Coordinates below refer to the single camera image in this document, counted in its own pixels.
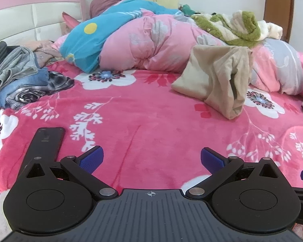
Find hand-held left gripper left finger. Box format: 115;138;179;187
16;146;118;199

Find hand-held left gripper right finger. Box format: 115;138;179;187
185;147;286;199

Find beige pants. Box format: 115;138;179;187
171;45;253;119

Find black smartphone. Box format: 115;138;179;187
22;127;66;168

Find pink floral bed blanket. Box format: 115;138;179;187
0;60;303;199

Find blue jeans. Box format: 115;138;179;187
0;68;49;109

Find pale pink floral garment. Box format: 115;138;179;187
32;40;65;68

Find grey garment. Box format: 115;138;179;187
0;47;39;114

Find pink and blue floral quilt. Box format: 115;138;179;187
52;0;303;95

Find pink pillow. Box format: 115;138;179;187
62;11;81;29

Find black garment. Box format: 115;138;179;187
0;42;21;73

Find green and cream fleece blanket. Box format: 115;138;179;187
190;10;268;48

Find white fluffy cloth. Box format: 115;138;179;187
258;20;283;40

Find teal plush toy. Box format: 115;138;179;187
178;4;196;16

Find pink and white headboard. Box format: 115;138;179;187
0;0;90;47

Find brown wooden door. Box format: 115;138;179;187
264;0;292;43

